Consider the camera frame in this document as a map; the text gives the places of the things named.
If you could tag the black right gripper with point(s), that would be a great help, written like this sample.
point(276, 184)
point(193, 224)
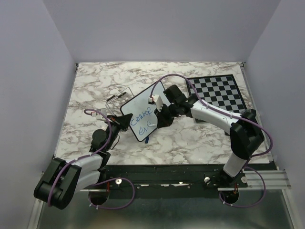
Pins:
point(162, 121)

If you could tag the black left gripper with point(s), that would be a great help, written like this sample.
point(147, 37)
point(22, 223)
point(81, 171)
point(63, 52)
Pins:
point(122, 122)

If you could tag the black framed whiteboard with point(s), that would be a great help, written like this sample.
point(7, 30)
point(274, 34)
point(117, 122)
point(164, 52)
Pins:
point(143, 112)

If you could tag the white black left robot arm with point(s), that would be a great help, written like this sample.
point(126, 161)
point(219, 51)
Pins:
point(62, 179)

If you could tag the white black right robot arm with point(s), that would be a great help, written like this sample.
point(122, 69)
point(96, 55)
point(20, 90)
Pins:
point(245, 135)

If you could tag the black grey chessboard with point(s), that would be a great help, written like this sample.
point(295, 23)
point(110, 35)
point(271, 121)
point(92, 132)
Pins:
point(221, 91)

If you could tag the silver wire whiteboard stand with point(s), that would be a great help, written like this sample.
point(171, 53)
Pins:
point(114, 102)

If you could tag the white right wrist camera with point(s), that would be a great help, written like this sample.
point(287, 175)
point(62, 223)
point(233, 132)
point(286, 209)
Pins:
point(157, 101)

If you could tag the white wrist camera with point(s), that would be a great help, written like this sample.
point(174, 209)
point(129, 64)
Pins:
point(100, 114)
point(157, 101)

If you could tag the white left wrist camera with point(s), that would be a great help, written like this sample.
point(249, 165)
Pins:
point(100, 114)

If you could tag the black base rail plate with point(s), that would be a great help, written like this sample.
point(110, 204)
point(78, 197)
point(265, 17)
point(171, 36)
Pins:
point(165, 181)

